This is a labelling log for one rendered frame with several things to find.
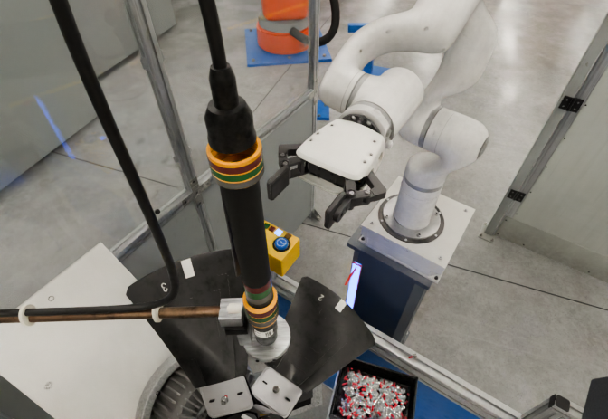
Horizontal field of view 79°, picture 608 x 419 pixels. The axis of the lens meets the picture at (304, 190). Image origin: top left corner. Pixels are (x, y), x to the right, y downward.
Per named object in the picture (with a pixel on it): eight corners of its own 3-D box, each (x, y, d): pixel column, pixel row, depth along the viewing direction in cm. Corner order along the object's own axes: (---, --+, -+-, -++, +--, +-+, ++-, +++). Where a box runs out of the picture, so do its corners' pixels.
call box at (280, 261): (242, 256, 122) (239, 236, 114) (261, 235, 128) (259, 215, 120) (282, 280, 116) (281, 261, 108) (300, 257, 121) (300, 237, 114)
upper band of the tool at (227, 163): (209, 192, 30) (202, 165, 28) (216, 157, 33) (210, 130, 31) (262, 191, 30) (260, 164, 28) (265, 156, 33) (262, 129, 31)
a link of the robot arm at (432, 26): (403, -72, 60) (308, 87, 59) (499, -42, 56) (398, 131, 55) (402, -31, 69) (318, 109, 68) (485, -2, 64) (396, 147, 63)
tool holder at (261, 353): (227, 364, 53) (215, 335, 46) (232, 317, 58) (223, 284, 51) (290, 362, 53) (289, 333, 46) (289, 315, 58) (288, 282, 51)
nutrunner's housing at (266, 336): (254, 357, 56) (184, 81, 23) (256, 332, 58) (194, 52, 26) (280, 357, 56) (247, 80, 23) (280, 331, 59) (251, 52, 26)
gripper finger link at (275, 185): (300, 173, 52) (271, 202, 48) (281, 164, 53) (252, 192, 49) (300, 155, 50) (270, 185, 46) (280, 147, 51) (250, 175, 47)
